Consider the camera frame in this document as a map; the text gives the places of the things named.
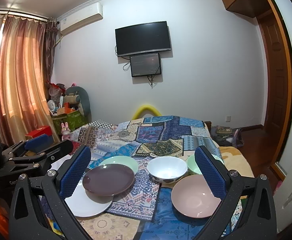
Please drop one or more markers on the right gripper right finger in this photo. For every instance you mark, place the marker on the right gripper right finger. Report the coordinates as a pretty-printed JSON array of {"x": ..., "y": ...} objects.
[{"x": 258, "y": 217}]

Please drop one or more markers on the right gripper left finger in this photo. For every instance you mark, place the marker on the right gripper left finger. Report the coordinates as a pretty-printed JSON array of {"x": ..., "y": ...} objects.
[{"x": 27, "y": 217}]

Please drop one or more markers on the dark backpack on floor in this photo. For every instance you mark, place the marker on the dark backpack on floor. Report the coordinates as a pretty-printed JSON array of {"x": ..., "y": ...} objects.
[{"x": 227, "y": 136}]

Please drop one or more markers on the small black wall monitor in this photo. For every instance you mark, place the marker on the small black wall monitor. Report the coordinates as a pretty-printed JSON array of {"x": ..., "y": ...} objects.
[{"x": 145, "y": 65}]

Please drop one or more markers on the pink bowl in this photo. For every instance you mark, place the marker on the pink bowl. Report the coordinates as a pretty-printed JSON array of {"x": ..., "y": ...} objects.
[{"x": 193, "y": 198}]

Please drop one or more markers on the green gift bag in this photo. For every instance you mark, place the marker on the green gift bag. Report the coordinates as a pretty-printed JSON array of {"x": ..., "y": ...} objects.
[{"x": 74, "y": 119}]

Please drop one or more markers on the orange pink curtain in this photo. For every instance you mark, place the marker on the orange pink curtain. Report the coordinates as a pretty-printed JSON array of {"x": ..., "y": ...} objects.
[{"x": 23, "y": 106}]

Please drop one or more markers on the black wall television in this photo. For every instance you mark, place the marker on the black wall television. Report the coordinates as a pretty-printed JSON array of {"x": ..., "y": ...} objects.
[{"x": 142, "y": 38}]

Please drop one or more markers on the light green bowl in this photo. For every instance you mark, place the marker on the light green bowl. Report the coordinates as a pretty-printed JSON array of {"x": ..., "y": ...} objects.
[{"x": 192, "y": 166}]

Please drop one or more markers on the grey plush toy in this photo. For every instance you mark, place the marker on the grey plush toy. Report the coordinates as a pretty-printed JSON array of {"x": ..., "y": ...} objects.
[{"x": 78, "y": 97}]

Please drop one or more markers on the yellow foam tube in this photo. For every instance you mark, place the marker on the yellow foam tube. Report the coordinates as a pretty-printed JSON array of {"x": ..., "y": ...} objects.
[{"x": 146, "y": 108}]

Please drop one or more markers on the white air conditioner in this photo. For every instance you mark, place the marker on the white air conditioner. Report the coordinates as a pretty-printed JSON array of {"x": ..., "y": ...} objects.
[{"x": 81, "y": 18}]

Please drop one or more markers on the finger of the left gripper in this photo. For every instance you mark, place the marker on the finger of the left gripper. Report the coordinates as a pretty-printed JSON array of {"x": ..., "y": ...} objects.
[
  {"x": 17, "y": 162},
  {"x": 35, "y": 145}
]

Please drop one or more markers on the pink bunny toy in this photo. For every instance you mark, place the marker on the pink bunny toy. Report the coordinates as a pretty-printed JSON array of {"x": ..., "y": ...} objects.
[{"x": 65, "y": 131}]

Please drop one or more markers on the yellow fleece blanket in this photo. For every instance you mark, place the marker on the yellow fleece blanket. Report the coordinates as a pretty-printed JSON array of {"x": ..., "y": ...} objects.
[{"x": 234, "y": 160}]

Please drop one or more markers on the white bowl with spots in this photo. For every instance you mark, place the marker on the white bowl with spots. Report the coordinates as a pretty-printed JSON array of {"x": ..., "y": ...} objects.
[{"x": 167, "y": 169}]

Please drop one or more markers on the white plate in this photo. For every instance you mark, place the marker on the white plate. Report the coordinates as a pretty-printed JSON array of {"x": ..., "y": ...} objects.
[{"x": 84, "y": 204}]

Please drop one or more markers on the red box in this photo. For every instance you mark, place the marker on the red box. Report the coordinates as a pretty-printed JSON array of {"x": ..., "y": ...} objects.
[{"x": 38, "y": 132}]

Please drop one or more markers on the patchwork patterned blanket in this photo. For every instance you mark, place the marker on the patchwork patterned blanket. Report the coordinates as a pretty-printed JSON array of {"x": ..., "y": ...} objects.
[{"x": 146, "y": 210}]

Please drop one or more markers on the dark purple plate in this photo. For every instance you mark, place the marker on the dark purple plate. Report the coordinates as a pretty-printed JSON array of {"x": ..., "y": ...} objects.
[{"x": 108, "y": 180}]

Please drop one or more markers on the light green plate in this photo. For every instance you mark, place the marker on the light green plate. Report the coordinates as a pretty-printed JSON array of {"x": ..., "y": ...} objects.
[{"x": 123, "y": 160}]

